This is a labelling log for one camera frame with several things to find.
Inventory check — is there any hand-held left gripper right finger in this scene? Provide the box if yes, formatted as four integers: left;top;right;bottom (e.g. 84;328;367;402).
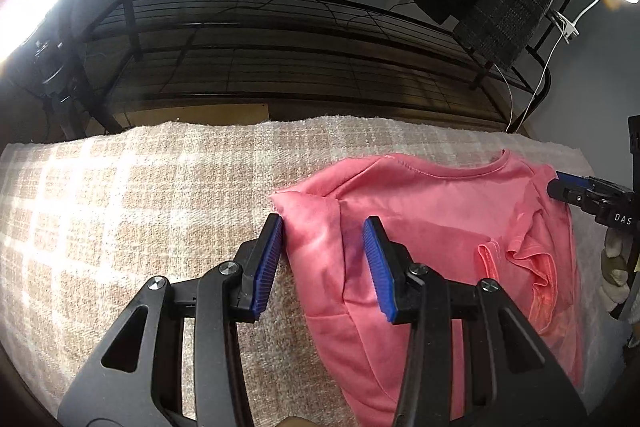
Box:
362;216;588;427

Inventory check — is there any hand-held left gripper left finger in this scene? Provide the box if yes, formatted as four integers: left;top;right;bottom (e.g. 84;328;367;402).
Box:
57;213;285;427

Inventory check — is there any white lamp cable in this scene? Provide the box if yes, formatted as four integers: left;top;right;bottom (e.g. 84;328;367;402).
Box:
492;37;571;134

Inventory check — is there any person's right hand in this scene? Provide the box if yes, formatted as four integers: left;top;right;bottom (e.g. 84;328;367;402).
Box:
602;227;632;316

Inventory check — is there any beige checked blanket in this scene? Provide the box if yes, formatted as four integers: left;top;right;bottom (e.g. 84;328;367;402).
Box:
0;116;621;427

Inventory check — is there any ring light stand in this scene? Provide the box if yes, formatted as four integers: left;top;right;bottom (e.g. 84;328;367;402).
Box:
25;34;82;142

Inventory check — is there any pink t-shirt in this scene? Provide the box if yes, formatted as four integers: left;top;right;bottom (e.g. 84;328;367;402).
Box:
270;149;586;427

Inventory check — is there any black metal clothes rack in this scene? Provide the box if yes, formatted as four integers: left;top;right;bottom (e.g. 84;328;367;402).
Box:
60;0;609;138

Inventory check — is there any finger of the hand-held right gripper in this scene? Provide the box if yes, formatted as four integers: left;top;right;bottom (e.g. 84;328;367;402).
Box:
547;179;602;214
555;171;598;192

